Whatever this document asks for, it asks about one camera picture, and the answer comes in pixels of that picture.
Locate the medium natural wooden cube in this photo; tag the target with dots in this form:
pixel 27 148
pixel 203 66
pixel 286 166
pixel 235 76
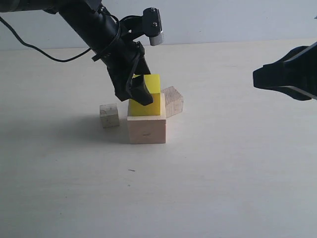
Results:
pixel 173 101

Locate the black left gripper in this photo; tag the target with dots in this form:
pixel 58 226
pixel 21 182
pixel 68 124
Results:
pixel 123 61

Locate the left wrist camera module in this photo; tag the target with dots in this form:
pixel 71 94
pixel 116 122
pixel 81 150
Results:
pixel 149 24

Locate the yellow cube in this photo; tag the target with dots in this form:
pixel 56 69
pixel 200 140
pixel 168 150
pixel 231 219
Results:
pixel 145 99

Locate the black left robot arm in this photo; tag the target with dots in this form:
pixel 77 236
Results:
pixel 112 40

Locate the small natural wooden cube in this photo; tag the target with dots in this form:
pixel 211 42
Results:
pixel 109 115

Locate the large pale wooden cube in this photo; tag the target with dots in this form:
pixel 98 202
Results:
pixel 148 129

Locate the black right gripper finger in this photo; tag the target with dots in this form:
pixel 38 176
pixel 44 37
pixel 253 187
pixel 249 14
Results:
pixel 295 74

